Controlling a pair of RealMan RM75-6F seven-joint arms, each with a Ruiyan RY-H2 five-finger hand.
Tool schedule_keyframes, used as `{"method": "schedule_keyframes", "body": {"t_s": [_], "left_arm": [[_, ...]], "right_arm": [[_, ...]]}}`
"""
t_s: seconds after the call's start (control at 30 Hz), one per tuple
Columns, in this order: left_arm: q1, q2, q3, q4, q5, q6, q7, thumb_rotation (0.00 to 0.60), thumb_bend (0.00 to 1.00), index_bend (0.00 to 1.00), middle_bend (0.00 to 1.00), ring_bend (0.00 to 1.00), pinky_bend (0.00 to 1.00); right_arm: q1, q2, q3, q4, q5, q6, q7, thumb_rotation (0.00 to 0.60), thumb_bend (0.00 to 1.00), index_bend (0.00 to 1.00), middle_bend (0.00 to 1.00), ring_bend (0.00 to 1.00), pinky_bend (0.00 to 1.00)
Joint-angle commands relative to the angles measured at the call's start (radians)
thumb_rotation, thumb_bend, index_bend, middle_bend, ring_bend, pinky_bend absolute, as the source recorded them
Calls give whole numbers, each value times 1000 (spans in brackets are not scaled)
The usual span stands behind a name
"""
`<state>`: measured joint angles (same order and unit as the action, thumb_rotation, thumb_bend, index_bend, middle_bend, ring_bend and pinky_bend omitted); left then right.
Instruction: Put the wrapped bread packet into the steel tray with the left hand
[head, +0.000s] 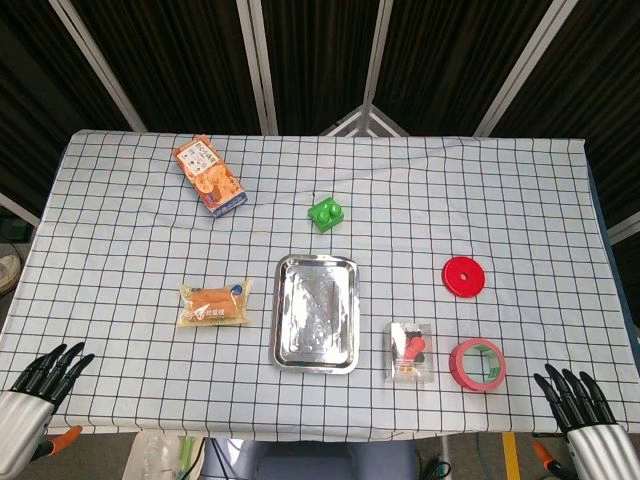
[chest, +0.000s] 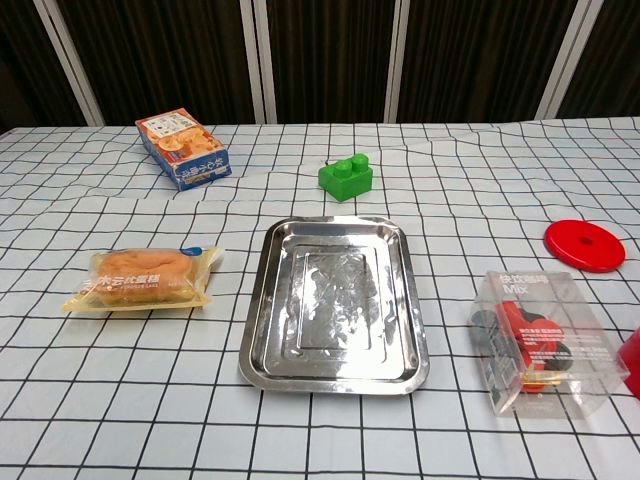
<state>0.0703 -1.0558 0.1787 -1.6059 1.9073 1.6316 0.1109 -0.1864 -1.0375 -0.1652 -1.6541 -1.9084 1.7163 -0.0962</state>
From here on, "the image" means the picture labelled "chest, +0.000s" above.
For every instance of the red round plastic lid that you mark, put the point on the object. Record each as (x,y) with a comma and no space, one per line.
(585,246)

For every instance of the clear plastic coffee capsule box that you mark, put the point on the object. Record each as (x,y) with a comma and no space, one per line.
(537,340)

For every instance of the white partition frame post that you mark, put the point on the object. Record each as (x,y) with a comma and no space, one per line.
(70,60)
(257,60)
(400,60)
(572,60)

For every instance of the green toy building block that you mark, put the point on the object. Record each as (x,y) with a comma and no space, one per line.
(346,179)

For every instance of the packaged bread bun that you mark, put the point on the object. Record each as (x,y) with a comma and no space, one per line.
(140,280)

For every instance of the blue orange cracker box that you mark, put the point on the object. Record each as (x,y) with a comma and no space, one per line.
(182,147)

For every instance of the silver metal tray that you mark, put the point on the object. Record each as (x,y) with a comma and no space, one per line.
(332,305)

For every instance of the white black checkered tablecloth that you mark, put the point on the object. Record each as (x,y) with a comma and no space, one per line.
(150,390)

